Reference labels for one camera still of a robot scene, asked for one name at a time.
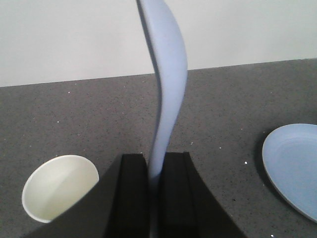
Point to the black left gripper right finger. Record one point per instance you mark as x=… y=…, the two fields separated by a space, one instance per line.
x=186 y=207

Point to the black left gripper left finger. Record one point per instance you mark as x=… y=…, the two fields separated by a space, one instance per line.
x=116 y=207

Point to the brown paper cup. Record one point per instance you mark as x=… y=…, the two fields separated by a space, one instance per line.
x=57 y=185

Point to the light blue plastic spoon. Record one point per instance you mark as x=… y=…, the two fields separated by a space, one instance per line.
x=168 y=55

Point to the light blue plate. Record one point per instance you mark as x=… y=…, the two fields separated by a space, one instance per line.
x=289 y=156

